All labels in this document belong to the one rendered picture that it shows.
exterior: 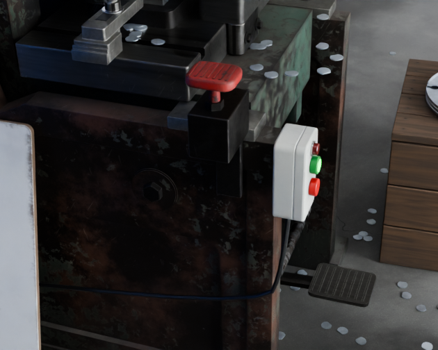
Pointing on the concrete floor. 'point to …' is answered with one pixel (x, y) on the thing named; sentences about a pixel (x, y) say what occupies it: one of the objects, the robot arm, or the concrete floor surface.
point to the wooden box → (419, 179)
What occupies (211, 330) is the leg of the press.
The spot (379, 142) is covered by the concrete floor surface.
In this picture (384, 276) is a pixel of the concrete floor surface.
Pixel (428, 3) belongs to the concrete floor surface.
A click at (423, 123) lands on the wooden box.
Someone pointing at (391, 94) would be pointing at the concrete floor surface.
